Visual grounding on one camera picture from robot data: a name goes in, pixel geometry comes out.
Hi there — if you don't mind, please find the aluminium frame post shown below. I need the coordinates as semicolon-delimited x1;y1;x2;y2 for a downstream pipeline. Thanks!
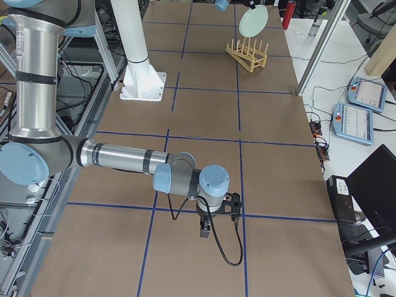
296;0;351;96

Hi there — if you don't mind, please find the white camera mast pedestal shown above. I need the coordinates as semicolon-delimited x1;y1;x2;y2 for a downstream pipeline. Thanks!
111;0;166;102

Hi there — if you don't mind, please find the teach pendant near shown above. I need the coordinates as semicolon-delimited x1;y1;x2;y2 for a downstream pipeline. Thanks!
332;102;374;145

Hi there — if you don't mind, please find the clear water bottle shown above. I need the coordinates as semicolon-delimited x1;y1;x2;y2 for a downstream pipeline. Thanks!
308;7;327;38

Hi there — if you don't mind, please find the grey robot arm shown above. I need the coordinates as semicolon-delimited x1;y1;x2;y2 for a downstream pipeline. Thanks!
1;1;230;238
214;0;256;12

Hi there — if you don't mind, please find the teach pendant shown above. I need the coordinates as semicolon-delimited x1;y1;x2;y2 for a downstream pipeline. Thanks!
332;102;374;145
347;77;387;113

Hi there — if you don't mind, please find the wooden dish rack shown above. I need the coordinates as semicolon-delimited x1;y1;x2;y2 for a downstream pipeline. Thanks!
225;37;269;73

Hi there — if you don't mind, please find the teach pendant far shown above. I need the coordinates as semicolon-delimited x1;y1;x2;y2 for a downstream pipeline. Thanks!
347;77;387;113

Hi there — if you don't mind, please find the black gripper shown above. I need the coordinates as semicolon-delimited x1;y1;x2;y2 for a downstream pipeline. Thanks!
196;202;212;238

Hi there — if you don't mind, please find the red cylinder bottle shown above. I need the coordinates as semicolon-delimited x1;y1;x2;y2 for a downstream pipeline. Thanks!
282;1;297;30

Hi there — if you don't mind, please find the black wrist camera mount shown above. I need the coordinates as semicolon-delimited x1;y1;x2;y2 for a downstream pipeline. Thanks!
214;192;242;220

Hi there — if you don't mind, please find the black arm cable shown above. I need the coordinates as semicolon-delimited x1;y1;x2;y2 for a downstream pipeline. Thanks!
166;191;244;267

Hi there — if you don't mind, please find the black laptop computer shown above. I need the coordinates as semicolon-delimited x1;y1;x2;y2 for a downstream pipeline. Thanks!
326;144;395;257

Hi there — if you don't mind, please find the light green round plate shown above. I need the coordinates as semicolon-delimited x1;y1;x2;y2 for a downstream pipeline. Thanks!
239;5;269;38

